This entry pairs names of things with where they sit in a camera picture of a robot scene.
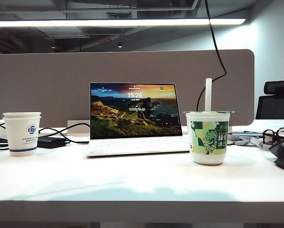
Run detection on white paper cup blue logo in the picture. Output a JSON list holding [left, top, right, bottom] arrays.
[[4, 116, 42, 157]]

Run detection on white drinking straw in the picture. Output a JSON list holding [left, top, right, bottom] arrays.
[[205, 77, 213, 112]]

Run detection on white laptop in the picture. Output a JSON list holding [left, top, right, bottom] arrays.
[[85, 82, 192, 158]]

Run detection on grey desk partition panel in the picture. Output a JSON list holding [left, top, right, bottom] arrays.
[[0, 49, 256, 126]]

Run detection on black power adapter brick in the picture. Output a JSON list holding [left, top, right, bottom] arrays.
[[37, 136, 71, 149]]

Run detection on grey blue dongle adapter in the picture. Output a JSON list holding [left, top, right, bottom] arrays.
[[230, 131, 264, 138]]

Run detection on black mesh office chair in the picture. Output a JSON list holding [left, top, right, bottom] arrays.
[[255, 79, 284, 120]]

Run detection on plain white paper cup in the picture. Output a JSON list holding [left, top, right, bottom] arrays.
[[3, 112, 42, 119]]

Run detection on black laptop power cable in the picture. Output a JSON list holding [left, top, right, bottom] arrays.
[[38, 123, 91, 144]]

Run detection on white printed lanyard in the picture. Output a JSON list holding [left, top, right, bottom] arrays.
[[232, 135, 271, 151]]

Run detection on black charger cable with plug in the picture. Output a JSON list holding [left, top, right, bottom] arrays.
[[196, 0, 227, 112]]

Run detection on long ceiling light bar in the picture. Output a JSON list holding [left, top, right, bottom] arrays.
[[0, 18, 246, 28]]

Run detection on black eyeglasses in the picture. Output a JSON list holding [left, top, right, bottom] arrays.
[[262, 127, 284, 146]]

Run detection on green white drink cup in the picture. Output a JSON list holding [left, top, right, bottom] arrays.
[[183, 110, 237, 166]]

